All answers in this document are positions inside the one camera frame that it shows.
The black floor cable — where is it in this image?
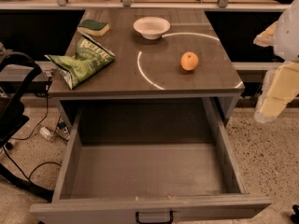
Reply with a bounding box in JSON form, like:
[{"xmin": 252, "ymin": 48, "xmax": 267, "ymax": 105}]
[{"xmin": 2, "ymin": 91, "xmax": 63, "ymax": 182}]

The green chip bag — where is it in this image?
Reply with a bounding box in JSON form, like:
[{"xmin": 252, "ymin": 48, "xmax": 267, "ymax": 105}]
[{"xmin": 47, "ymin": 35, "xmax": 115, "ymax": 90}]

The white ceramic bowl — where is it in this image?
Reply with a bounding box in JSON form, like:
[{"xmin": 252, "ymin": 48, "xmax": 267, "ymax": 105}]
[{"xmin": 134, "ymin": 17, "xmax": 170, "ymax": 40}]

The grey wooden cabinet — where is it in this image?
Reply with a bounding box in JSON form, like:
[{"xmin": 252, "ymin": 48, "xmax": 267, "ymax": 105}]
[{"xmin": 50, "ymin": 7, "xmax": 244, "ymax": 125}]

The black object floor corner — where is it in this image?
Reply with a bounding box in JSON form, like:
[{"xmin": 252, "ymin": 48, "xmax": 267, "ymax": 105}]
[{"xmin": 291, "ymin": 204, "xmax": 299, "ymax": 224}]

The white power adapter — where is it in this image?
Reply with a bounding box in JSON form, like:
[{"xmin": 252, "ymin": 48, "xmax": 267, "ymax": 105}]
[{"xmin": 39, "ymin": 127, "xmax": 53, "ymax": 141}]

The black chair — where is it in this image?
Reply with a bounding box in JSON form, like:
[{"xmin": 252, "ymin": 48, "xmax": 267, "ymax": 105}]
[{"xmin": 0, "ymin": 49, "xmax": 53, "ymax": 202}]

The orange fruit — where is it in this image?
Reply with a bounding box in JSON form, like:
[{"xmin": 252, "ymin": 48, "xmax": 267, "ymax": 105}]
[{"xmin": 180, "ymin": 51, "xmax": 199, "ymax": 71}]

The grey open drawer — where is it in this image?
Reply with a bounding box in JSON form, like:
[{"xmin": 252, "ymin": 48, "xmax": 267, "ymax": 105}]
[{"xmin": 30, "ymin": 98, "xmax": 271, "ymax": 224}]

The black drawer handle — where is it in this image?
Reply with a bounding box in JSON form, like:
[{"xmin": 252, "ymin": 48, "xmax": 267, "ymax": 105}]
[{"xmin": 135, "ymin": 211, "xmax": 174, "ymax": 224}]

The green yellow sponge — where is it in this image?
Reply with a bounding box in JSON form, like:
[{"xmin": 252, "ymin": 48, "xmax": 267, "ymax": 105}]
[{"xmin": 77, "ymin": 20, "xmax": 109, "ymax": 36}]

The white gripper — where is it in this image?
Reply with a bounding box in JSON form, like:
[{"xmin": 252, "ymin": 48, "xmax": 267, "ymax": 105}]
[{"xmin": 253, "ymin": 0, "xmax": 299, "ymax": 123}]

